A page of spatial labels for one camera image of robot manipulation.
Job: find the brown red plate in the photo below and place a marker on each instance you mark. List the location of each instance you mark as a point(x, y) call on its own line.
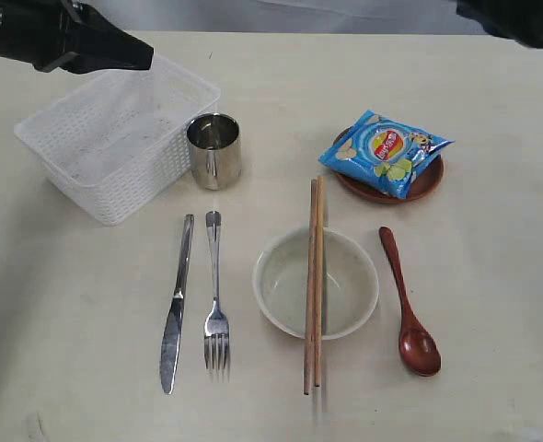
point(419, 188)

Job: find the wooden chopstick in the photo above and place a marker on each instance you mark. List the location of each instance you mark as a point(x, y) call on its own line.
point(310, 290)
point(318, 277)

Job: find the dark red wooden spoon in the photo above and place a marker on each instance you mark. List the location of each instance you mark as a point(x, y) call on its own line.
point(417, 348)

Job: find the blue chips bag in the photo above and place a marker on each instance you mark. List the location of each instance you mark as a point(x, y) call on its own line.
point(384, 154)

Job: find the cream ceramic bowl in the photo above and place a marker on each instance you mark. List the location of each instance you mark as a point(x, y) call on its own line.
point(279, 284)

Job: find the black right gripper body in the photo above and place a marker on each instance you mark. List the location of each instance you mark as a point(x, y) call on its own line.
point(520, 21)

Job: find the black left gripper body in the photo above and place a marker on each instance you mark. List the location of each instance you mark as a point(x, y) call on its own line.
point(59, 23)

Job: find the steel table knife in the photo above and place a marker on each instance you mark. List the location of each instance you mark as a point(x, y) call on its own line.
point(169, 351)

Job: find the steel fork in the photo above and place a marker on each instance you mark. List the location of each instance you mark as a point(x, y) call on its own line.
point(216, 330)

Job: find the shiny steel cup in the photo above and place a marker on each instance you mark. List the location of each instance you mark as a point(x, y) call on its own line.
point(215, 150)

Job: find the white woven plastic basket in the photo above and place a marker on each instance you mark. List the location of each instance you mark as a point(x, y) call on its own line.
point(119, 140)

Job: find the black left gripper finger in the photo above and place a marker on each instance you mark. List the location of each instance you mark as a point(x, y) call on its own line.
point(92, 43)

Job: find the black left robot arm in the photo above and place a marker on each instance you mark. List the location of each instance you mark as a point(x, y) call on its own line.
point(18, 38)

